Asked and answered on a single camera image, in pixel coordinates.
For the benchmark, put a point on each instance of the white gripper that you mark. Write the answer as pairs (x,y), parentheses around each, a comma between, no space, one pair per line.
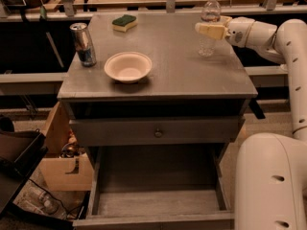
(239,32)

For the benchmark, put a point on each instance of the green yellow sponge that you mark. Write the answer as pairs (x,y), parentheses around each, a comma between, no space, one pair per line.
(123,23)

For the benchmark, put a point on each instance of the plastic bottle on floor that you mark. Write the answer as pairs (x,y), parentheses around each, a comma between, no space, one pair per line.
(43,199)

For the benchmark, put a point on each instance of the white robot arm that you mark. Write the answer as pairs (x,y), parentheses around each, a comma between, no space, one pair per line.
(271,170)

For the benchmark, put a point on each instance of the light wooden crate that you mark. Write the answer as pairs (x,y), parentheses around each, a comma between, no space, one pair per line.
(65,167)

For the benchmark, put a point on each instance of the clear plastic water bottle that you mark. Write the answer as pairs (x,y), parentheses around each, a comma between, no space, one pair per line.
(211,12)

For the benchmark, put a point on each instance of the black plastic bin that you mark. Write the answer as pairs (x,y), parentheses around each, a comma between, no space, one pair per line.
(19,150)

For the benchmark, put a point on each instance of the open grey middle drawer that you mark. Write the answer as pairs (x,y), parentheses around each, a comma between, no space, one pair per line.
(169,187)

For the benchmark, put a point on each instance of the white paper bowl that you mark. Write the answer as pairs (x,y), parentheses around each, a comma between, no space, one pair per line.
(128,67)

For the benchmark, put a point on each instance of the silver blue drink can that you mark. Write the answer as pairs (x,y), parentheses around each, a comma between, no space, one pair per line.
(83,44)

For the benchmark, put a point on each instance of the grey wooden drawer cabinet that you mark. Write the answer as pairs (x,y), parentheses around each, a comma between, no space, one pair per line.
(180,84)

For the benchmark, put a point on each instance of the grey top drawer with knob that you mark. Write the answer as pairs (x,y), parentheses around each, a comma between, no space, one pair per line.
(156,131)

